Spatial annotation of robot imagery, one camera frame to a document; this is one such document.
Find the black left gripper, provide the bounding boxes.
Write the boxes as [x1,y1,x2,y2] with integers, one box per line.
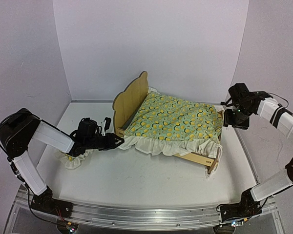
[84,133,125,151]

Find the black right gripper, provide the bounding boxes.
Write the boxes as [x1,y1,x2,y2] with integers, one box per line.
[223,104,252,130]

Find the wooden pet bed frame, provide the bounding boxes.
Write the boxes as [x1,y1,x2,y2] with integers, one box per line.
[113,71,223,174]

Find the lemon print bed cushion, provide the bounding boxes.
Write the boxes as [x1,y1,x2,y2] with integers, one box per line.
[119,91,223,158]

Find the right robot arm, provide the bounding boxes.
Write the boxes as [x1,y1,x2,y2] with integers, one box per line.
[220,83,293,216]

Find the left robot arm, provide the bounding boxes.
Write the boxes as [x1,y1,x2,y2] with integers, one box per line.
[0,108,124,213]

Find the small lemon print pillow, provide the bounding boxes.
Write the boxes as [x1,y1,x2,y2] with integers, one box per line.
[54,150,95,170]

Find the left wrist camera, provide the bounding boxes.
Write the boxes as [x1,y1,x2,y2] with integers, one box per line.
[101,117,111,136]

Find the aluminium front rail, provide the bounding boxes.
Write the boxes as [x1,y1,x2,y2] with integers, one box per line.
[17,187,277,231]

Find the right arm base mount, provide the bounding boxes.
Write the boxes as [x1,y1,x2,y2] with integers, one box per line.
[216,188,262,224]

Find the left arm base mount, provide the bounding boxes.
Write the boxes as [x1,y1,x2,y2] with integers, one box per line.
[30,186,73,218]

